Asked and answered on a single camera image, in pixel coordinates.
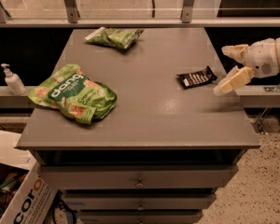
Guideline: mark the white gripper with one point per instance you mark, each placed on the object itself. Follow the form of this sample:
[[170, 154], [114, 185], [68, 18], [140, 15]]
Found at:
[[260, 58]]

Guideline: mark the top drawer round knob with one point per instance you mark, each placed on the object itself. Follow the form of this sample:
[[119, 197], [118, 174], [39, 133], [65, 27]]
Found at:
[[139, 183]]

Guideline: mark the small green chip bag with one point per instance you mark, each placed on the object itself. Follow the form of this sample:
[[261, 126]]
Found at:
[[114, 37]]

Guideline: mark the black rxbar chocolate bar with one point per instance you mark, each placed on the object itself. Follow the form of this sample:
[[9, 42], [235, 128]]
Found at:
[[197, 78]]

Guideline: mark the drawer round knob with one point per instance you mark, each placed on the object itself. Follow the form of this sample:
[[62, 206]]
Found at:
[[140, 207], [139, 183]]

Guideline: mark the white pump bottle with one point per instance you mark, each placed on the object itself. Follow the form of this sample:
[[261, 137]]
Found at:
[[13, 81]]

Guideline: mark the grey metal railing frame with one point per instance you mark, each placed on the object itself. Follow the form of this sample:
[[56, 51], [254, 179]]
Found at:
[[139, 13]]

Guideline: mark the large green dang chip bag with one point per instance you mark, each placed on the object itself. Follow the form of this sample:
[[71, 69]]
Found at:
[[74, 95]]

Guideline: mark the white cardboard box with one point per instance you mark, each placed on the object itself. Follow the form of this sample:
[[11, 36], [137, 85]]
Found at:
[[25, 197]]

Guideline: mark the grey drawer cabinet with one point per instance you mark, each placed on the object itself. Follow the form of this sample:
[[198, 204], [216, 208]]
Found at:
[[183, 143]]

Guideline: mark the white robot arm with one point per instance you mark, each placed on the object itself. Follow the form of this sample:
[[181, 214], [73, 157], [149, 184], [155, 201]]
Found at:
[[260, 60]]

